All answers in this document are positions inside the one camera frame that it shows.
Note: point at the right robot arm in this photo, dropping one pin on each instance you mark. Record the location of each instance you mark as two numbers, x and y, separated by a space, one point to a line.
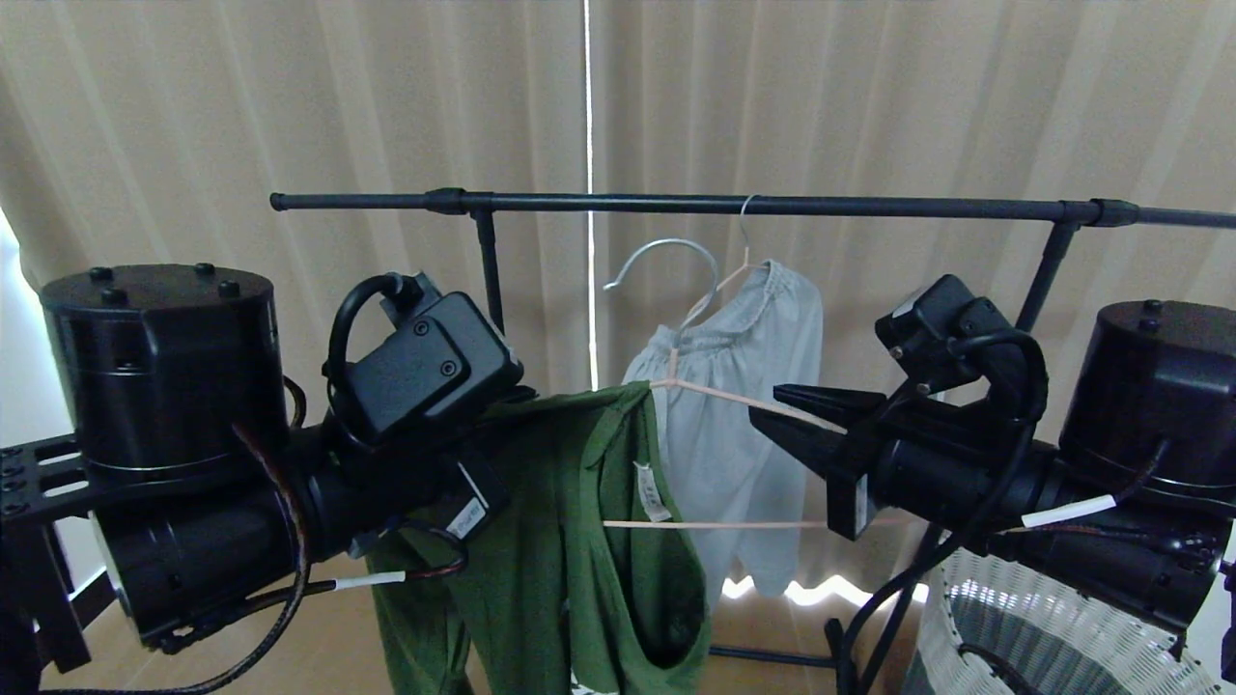
1159 386

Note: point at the white laundry basket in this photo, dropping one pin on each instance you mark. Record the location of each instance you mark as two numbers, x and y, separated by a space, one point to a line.
1062 666

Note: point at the black clothes rack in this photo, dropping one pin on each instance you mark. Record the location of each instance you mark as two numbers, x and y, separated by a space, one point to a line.
869 206

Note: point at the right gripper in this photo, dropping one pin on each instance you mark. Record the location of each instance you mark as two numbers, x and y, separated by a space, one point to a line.
946 492

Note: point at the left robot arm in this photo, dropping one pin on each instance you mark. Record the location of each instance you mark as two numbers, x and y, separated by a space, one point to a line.
154 367

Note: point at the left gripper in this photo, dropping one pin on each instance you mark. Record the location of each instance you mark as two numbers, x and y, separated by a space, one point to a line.
212 550

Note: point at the pink clothes hanger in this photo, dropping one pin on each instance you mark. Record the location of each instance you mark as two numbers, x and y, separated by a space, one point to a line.
715 294
753 525

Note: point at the green shirt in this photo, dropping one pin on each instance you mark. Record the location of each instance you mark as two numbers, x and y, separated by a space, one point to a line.
541 541

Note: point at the beige curtain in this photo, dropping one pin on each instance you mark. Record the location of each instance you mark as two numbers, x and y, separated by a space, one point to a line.
869 97

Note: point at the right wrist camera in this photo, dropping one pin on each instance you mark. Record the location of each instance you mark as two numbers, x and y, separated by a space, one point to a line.
941 323

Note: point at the pale grey shorts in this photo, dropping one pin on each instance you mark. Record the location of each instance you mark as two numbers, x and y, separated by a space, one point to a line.
734 444

